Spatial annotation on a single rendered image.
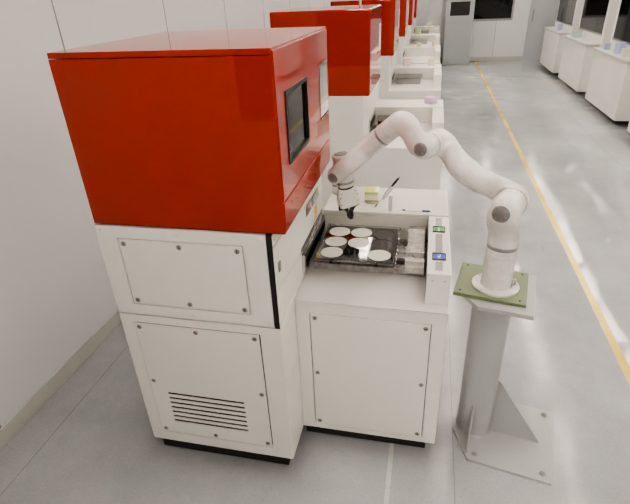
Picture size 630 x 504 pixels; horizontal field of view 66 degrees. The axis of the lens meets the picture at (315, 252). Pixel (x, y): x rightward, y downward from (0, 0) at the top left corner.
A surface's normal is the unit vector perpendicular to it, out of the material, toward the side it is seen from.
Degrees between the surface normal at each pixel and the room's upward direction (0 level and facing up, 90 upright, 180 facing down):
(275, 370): 90
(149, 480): 0
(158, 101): 90
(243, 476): 0
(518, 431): 90
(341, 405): 90
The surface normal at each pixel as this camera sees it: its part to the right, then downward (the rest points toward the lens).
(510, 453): -0.04, -0.88
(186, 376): -0.22, 0.48
